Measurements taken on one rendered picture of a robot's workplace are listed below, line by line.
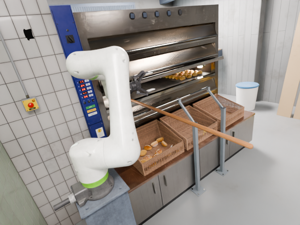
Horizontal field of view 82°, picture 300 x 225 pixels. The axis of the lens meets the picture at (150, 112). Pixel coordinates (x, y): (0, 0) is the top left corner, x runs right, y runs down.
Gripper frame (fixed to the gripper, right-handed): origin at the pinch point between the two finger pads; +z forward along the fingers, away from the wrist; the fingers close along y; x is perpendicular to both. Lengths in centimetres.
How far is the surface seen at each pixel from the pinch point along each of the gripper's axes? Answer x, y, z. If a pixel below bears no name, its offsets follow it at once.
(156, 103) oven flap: -56, 45, 40
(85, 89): -52, 3, -41
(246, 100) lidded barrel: -72, 122, 289
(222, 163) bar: 6, 133, 89
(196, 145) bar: 5, 81, 42
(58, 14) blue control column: -52, -59, -45
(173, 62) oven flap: -53, 0, 71
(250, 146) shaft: 77, 30, 6
